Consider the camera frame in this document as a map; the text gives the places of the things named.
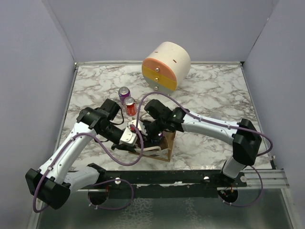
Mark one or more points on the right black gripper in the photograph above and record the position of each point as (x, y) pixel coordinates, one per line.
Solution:
(147, 142)

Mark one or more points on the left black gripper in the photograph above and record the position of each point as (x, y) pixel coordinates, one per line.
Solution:
(124, 147)

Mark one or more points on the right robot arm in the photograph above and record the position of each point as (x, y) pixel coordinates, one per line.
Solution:
(242, 136)

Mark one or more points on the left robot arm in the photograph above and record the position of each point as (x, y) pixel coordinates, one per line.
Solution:
(52, 183)

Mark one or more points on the red can back left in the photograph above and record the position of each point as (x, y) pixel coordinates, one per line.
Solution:
(130, 106)

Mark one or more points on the round three-drawer storage box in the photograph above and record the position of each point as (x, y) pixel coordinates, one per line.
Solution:
(166, 67)

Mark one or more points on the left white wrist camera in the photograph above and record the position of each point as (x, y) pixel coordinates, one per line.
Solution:
(128, 138)

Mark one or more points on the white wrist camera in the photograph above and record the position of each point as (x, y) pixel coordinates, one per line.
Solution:
(128, 138)
(139, 124)

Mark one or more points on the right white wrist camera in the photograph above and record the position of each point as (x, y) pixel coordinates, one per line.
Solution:
(139, 124)

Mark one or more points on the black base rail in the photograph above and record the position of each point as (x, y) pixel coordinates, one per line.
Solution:
(172, 183)

